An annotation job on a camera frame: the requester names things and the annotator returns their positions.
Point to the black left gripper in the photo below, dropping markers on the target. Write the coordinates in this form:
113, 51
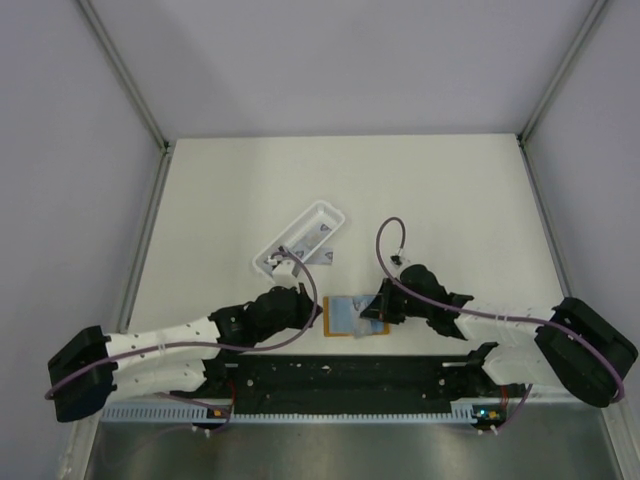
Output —
305, 307

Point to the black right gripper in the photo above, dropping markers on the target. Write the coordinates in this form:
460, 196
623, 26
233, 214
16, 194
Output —
381, 308

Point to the silver vip card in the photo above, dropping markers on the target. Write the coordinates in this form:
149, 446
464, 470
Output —
361, 326
316, 234

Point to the yellow leather card holder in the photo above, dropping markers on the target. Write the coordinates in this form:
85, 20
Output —
337, 318

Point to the silver diamond card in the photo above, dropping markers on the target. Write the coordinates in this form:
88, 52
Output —
301, 250
322, 256

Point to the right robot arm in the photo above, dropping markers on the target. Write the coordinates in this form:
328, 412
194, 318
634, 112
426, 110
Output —
569, 346

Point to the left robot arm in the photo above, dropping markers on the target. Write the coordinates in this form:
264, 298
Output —
96, 368

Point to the silver diamond card in basket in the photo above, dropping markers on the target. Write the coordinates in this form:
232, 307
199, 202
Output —
301, 250

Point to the silver VIP card in basket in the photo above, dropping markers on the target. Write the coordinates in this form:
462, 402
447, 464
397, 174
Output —
316, 234

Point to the white plastic basket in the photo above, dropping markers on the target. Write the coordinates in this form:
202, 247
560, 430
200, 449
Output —
319, 211

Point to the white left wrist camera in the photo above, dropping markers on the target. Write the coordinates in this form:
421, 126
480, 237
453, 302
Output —
283, 267

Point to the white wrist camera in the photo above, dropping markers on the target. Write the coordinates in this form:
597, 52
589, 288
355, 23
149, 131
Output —
399, 261
283, 267

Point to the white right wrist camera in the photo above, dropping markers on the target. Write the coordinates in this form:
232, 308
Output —
399, 261

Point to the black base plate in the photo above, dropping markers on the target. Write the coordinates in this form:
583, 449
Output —
337, 384

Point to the white slotted cable duct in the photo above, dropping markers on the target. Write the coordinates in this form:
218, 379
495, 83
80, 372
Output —
166, 412

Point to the right aluminium frame post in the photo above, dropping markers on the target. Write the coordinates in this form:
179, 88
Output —
561, 74

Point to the aluminium frame post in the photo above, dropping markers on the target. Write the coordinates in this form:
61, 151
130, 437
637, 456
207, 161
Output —
561, 74
164, 149

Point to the left aluminium frame post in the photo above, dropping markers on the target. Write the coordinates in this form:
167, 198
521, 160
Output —
164, 149

